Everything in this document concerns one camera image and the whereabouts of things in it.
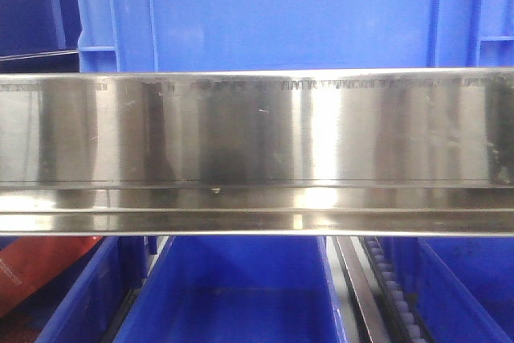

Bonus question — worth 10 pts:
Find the blue bin lower centre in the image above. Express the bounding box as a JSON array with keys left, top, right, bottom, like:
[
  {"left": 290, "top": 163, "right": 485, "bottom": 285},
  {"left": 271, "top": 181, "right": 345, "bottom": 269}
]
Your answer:
[{"left": 115, "top": 235, "right": 348, "bottom": 342}]

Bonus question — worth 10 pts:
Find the large blue crate upper shelf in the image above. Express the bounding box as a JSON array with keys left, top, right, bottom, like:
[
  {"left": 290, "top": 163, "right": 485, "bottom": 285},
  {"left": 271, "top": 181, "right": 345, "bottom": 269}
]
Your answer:
[{"left": 78, "top": 0, "right": 513, "bottom": 72}]

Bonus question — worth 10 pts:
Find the blue bin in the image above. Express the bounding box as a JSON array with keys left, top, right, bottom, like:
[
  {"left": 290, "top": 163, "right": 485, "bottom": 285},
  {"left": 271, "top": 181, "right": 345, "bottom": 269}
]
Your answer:
[
  {"left": 36, "top": 236, "right": 148, "bottom": 342},
  {"left": 115, "top": 235, "right": 348, "bottom": 342},
  {"left": 378, "top": 237, "right": 513, "bottom": 342}
]

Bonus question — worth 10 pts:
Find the blue bin lower right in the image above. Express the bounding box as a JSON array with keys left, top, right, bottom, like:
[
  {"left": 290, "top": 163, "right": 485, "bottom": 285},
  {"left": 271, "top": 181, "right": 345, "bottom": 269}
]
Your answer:
[{"left": 378, "top": 237, "right": 513, "bottom": 342}]

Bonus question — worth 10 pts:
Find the blue bin lower left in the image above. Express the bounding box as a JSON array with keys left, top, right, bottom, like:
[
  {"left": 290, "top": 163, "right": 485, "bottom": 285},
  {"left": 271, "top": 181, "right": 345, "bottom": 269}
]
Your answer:
[{"left": 36, "top": 236, "right": 148, "bottom": 342}]

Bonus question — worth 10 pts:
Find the red object in left bin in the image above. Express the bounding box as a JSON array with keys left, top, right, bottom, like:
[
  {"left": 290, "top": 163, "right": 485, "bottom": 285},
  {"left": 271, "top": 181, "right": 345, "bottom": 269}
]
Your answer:
[{"left": 1, "top": 236, "right": 101, "bottom": 316}]

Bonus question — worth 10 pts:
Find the metal roller track divider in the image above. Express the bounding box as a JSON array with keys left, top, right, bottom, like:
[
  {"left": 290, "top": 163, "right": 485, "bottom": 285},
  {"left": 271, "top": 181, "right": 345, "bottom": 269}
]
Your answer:
[{"left": 325, "top": 236, "right": 433, "bottom": 342}]

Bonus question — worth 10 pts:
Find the stainless steel shelf rail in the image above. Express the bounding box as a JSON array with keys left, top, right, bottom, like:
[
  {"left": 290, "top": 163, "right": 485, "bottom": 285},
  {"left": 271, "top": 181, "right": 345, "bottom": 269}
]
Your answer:
[{"left": 1, "top": 67, "right": 513, "bottom": 236}]

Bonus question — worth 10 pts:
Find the dark blue crate upper left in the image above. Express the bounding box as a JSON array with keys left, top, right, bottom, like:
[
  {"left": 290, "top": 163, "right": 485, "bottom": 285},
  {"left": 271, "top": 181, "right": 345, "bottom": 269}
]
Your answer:
[{"left": 1, "top": 0, "right": 81, "bottom": 74}]

